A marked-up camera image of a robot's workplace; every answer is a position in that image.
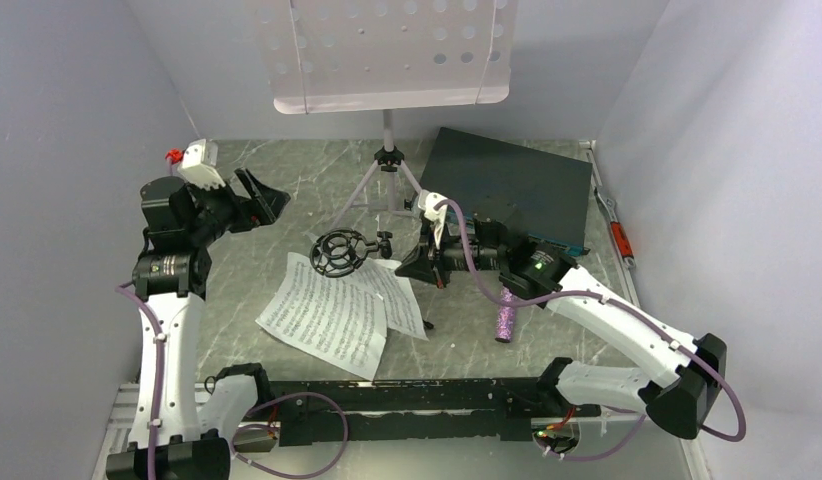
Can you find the lilac perforated music stand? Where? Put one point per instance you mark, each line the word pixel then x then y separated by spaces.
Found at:
pixel 350 56

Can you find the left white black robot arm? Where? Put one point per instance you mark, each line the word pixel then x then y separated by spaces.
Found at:
pixel 172 436

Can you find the purple glitter microphone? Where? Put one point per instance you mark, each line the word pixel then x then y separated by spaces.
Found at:
pixel 506 317

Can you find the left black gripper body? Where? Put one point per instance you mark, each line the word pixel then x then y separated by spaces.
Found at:
pixel 218 210

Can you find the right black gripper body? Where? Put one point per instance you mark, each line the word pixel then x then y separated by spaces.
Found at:
pixel 451 254

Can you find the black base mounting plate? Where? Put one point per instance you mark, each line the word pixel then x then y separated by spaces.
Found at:
pixel 509 409

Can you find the red handled adjustable wrench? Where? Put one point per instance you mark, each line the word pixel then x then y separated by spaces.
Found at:
pixel 618 233

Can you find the black microphone shock mount stand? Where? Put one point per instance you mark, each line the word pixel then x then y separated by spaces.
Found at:
pixel 341 252

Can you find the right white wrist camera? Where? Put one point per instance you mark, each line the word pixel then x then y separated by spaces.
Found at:
pixel 433 208

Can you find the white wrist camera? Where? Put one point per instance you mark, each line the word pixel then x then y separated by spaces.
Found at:
pixel 197 164
pixel 433 208

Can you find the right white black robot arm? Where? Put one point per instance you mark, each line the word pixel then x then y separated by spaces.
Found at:
pixel 676 377

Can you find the sheet music page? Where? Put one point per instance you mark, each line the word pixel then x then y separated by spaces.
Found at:
pixel 403 311
pixel 334 320

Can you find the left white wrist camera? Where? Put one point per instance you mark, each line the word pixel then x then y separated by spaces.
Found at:
pixel 197 164

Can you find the dark blue rack unit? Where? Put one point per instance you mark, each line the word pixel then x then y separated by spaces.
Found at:
pixel 551 192

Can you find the aluminium frame rail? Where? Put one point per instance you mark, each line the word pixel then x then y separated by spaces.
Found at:
pixel 678 408

